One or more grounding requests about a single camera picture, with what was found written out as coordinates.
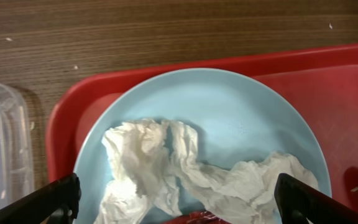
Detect clear plastic bin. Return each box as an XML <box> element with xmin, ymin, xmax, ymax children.
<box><xmin>0</xmin><ymin>83</ymin><xmax>34</xmax><ymax>209</ymax></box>

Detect red serving tray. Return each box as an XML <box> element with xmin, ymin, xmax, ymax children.
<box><xmin>45</xmin><ymin>44</ymin><xmax>358</xmax><ymax>212</ymax></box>

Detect light blue plate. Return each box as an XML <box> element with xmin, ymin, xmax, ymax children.
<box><xmin>74</xmin><ymin>68</ymin><xmax>332</xmax><ymax>223</ymax></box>

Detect white tissue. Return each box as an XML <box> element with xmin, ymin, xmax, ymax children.
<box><xmin>96</xmin><ymin>119</ymin><xmax>318</xmax><ymax>223</ymax></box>

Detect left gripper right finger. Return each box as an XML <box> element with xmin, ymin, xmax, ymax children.
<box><xmin>274</xmin><ymin>173</ymin><xmax>358</xmax><ymax>224</ymax></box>

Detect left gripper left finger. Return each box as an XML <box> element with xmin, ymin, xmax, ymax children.
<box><xmin>0</xmin><ymin>173</ymin><xmax>81</xmax><ymax>224</ymax></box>

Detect red snack wrapper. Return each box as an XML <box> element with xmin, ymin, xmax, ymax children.
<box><xmin>163</xmin><ymin>211</ymin><xmax>230</xmax><ymax>224</ymax></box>

